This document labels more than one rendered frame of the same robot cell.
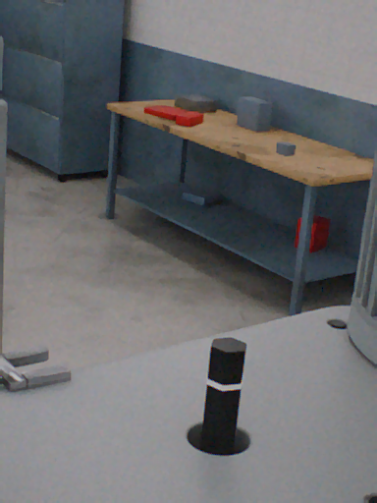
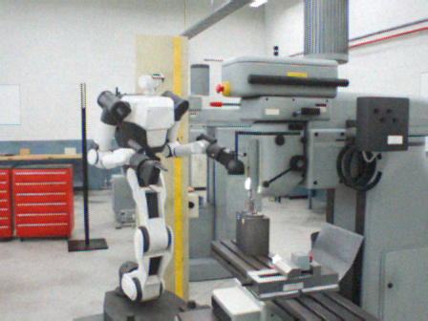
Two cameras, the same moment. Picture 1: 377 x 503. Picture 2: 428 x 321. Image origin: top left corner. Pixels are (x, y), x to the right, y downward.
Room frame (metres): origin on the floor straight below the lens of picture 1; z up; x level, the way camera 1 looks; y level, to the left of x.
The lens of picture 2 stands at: (-1.43, -0.42, 1.63)
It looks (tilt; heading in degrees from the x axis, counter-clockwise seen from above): 5 degrees down; 20
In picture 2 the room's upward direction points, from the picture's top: straight up
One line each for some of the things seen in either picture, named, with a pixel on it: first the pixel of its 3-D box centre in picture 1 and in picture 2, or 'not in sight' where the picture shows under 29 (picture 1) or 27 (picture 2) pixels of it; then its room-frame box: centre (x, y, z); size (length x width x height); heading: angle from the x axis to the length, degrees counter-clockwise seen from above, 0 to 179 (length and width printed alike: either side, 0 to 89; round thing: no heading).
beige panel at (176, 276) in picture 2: not in sight; (161, 181); (1.76, 1.16, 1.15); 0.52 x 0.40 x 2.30; 129
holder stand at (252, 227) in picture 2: not in sight; (251, 230); (0.75, 0.15, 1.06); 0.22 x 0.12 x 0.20; 31
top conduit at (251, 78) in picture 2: not in sight; (299, 80); (0.37, -0.15, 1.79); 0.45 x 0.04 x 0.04; 129
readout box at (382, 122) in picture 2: not in sight; (383, 123); (0.39, -0.47, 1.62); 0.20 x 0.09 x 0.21; 129
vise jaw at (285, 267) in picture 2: not in sight; (287, 267); (0.25, -0.13, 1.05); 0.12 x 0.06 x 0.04; 36
